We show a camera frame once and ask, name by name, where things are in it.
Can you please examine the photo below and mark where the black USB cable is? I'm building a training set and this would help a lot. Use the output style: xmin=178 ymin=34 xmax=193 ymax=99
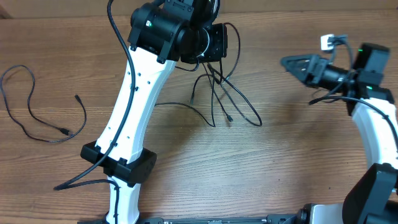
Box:
xmin=154 ymin=22 xmax=263 ymax=128

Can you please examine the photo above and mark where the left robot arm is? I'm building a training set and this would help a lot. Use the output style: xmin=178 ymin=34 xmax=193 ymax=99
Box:
xmin=80 ymin=1 xmax=228 ymax=223

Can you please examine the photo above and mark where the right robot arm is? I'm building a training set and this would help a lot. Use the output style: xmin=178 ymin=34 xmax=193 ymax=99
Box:
xmin=280 ymin=43 xmax=397 ymax=223

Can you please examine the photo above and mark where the short black cable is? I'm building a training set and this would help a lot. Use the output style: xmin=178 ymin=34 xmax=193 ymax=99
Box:
xmin=0 ymin=64 xmax=88 ymax=144

